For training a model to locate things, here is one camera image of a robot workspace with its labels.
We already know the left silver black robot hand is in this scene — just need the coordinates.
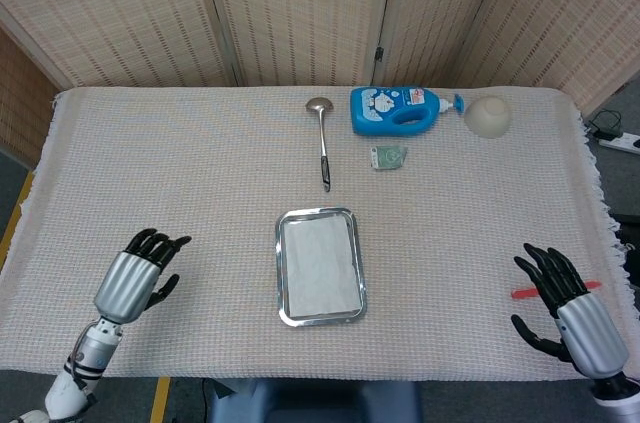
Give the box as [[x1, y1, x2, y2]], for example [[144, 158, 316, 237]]
[[93, 228, 193, 325]]

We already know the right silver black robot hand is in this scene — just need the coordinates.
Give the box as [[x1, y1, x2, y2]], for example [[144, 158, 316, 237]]
[[510, 242, 630, 379]]

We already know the white paper sheet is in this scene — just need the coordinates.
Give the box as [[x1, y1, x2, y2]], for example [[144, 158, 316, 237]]
[[280, 215, 362, 320]]

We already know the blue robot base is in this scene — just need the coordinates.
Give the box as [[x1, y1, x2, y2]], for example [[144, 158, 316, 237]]
[[207, 377, 424, 423]]

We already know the stainless steel rectangular tray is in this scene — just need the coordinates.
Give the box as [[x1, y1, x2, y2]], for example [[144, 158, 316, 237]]
[[274, 206, 369, 328]]

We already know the thin red plastic stick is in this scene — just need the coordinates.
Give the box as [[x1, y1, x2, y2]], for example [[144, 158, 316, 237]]
[[510, 281, 603, 300]]

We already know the black equipment at table edge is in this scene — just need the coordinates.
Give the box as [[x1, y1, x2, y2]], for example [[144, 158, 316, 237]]
[[610, 212, 640, 289]]

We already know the white woven tablecloth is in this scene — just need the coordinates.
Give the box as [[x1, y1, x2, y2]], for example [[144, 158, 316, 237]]
[[0, 86, 640, 384]]

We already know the white power strip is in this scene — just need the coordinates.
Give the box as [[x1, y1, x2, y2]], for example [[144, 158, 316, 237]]
[[597, 131, 640, 154]]

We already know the beige ceramic bowl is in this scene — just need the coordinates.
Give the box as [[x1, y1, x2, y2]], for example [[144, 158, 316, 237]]
[[464, 95, 514, 140]]

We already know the small green sachet packet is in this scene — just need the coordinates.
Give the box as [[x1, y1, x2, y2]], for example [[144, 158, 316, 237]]
[[369, 144, 409, 172]]

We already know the blue detergent pump bottle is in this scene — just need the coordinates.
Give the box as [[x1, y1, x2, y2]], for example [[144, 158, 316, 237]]
[[349, 86, 467, 137]]

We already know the woven bamboo folding screen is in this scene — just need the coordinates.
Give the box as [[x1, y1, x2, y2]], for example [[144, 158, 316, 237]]
[[0, 0, 640, 169]]

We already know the black charger cable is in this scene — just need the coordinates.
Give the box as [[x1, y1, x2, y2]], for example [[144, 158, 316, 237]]
[[584, 109, 624, 140]]

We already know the steel ladle black handle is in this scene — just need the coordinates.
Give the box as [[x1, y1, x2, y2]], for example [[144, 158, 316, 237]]
[[305, 96, 335, 193]]

